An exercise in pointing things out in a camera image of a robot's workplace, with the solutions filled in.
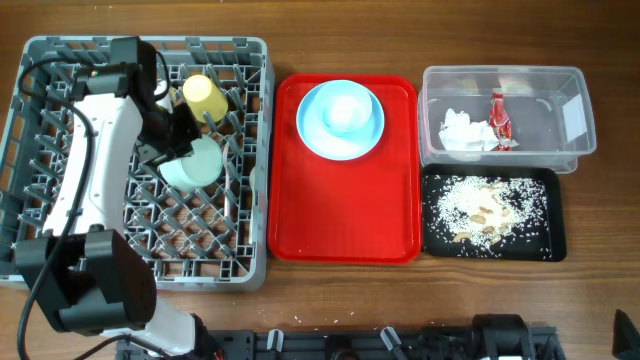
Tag green bowl with food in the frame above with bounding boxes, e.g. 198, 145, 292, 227
159, 137, 223, 192

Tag yellow plastic cup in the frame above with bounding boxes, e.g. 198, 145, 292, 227
182, 75, 228, 123

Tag white plastic spoon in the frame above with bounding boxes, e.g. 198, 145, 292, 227
249, 167, 257, 204

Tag light blue plate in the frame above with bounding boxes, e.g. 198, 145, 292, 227
296, 82, 385, 161

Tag white napkin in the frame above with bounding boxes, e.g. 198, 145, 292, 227
439, 108, 499, 151

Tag red snack wrapper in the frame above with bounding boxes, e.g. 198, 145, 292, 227
489, 93, 518, 152

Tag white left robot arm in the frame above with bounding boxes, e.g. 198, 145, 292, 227
15, 59, 217, 359

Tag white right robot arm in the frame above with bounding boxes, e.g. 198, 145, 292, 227
612, 309, 640, 360

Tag grey dishwasher rack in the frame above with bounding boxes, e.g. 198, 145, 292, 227
1, 36, 275, 291

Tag light blue small bowl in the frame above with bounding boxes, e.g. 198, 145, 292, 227
313, 80, 373, 135

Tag red plastic tray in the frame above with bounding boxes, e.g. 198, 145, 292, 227
267, 74, 422, 265

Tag clear plastic bin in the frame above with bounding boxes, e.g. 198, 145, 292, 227
418, 65, 597, 174

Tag black plastic tray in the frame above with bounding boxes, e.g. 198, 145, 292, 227
421, 164, 567, 262

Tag spilled rice and food scraps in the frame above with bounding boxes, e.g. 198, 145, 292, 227
422, 175, 549, 259

